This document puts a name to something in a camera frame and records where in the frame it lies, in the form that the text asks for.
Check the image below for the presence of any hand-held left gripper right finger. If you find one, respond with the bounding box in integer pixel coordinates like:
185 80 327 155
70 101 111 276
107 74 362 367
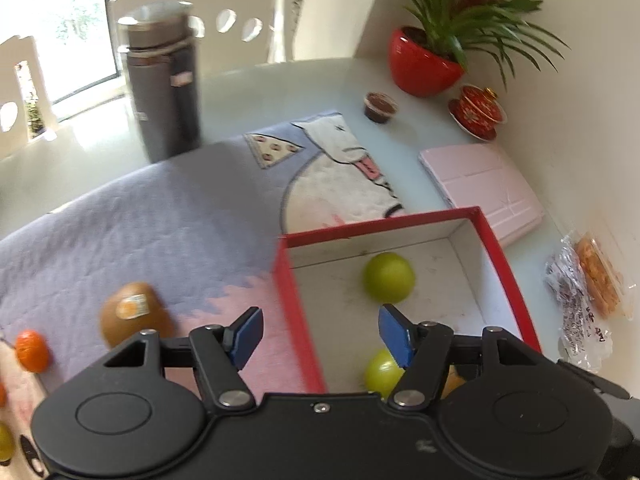
378 304 545 411

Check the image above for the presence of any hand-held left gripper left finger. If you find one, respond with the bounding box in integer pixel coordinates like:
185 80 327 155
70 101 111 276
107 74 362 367
102 307 264 409

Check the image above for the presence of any red cardboard box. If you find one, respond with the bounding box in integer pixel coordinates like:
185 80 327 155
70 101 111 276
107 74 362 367
275 206 543 396

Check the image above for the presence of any kiwi with sticker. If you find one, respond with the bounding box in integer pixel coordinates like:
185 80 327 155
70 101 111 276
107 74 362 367
98 281 176 351

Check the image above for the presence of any small tangerine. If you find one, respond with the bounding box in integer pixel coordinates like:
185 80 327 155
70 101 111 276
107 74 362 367
14 329 51 373

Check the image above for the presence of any small green fruit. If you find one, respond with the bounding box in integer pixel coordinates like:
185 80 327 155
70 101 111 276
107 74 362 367
0 422 16 462
363 349 407 393

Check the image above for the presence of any large green fruit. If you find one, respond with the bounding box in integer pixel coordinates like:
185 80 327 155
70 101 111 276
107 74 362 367
362 252 417 305

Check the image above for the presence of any large orange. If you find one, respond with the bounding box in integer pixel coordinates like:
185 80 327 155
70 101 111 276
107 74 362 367
442 365 468 396

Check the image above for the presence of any printed quilted blanket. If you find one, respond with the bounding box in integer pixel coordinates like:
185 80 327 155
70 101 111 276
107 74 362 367
0 110 406 480

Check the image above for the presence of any clear printed plastic bag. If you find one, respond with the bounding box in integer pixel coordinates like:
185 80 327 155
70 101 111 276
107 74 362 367
544 247 615 373

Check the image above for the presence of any plastic tray of orange snacks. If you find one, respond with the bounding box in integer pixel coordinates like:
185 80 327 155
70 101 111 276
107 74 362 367
574 232 625 318

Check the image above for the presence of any pink tablet case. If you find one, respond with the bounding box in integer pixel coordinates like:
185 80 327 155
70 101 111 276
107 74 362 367
419 142 546 248

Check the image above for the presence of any red lidded teacup on saucer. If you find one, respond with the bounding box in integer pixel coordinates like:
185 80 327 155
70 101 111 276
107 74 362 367
448 99 508 141

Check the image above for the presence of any small sauce cup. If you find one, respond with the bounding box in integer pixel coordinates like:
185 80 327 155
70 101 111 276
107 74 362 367
363 91 399 124

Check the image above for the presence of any red lidded tea cup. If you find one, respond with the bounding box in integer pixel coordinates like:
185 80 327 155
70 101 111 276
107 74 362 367
457 84 503 123

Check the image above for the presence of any dark grey thermos bottle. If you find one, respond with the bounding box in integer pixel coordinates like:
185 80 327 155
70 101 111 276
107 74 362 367
116 2 202 163

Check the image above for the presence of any red flower pot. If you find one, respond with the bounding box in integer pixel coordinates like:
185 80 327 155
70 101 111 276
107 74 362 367
389 26 467 98

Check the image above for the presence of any green plant with red flower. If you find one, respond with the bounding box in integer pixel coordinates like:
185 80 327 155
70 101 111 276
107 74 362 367
357 0 571 91

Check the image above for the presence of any window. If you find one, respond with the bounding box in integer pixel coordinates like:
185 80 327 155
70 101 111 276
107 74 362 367
0 0 121 126

